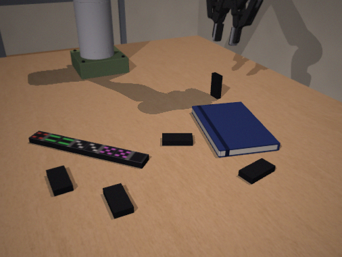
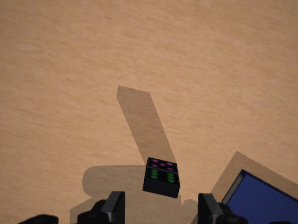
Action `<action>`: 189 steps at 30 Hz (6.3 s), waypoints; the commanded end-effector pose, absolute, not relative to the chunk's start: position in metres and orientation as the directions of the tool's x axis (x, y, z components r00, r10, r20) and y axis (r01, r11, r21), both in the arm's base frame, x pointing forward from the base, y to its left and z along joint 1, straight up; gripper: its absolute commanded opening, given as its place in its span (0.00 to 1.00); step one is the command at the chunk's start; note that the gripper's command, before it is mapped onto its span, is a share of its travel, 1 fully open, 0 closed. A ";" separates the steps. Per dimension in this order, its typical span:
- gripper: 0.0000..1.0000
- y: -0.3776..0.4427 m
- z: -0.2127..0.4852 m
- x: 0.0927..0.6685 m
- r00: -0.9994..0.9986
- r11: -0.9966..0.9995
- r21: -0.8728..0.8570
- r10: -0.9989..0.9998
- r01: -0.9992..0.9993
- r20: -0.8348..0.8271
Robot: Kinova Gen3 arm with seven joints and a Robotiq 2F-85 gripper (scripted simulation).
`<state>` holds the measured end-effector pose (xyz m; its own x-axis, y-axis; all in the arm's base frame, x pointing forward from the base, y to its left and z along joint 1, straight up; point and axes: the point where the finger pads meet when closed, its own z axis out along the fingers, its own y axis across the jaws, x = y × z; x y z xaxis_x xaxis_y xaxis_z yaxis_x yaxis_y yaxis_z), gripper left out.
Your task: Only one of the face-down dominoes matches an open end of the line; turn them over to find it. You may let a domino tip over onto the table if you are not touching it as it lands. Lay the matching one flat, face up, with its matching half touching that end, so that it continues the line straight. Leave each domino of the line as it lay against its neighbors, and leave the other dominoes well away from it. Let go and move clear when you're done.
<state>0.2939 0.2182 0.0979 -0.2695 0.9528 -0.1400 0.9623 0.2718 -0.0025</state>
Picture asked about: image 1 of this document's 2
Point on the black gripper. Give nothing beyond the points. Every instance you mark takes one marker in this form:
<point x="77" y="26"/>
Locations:
<point x="241" y="18"/>

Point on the black domino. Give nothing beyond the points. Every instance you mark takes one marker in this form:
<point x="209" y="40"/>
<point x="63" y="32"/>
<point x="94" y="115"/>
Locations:
<point x="130" y="158"/>
<point x="256" y="171"/>
<point x="216" y="85"/>
<point x="96" y="150"/>
<point x="45" y="139"/>
<point x="118" y="200"/>
<point x="71" y="145"/>
<point x="177" y="139"/>
<point x="59" y="180"/>

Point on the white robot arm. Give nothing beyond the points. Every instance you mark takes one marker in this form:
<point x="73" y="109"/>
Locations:
<point x="94" y="28"/>

